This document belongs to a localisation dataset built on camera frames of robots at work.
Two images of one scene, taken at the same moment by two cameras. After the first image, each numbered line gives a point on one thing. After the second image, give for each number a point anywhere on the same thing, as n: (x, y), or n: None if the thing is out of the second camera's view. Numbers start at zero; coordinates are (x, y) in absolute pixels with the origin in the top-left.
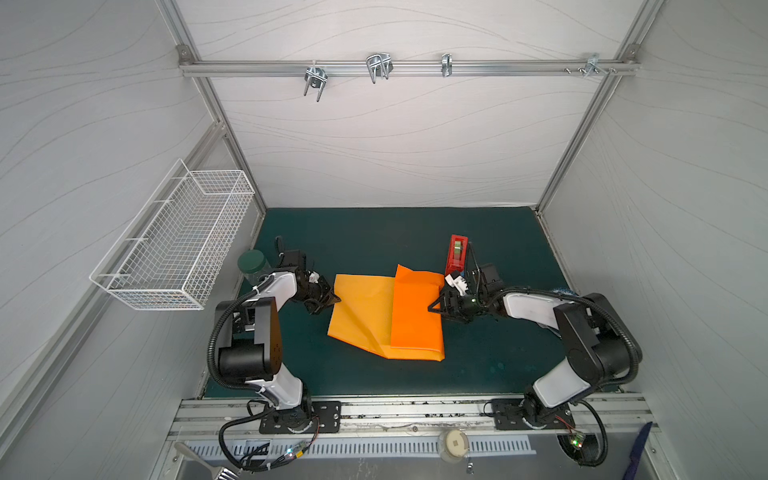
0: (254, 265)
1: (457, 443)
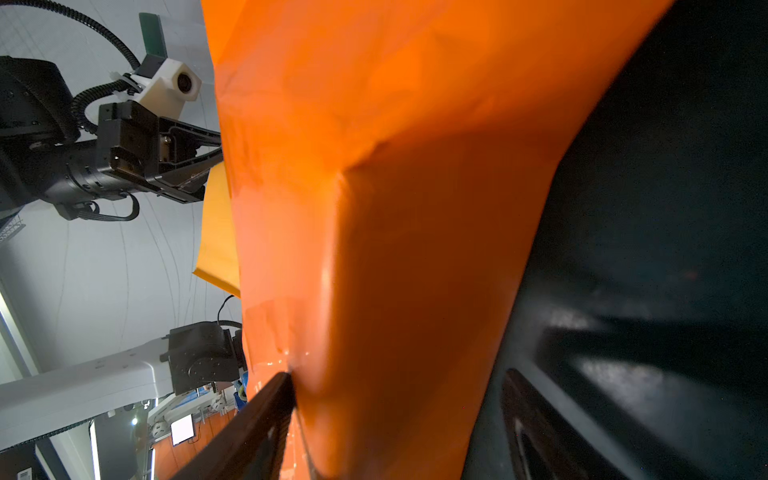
0: (153, 34)
1: None
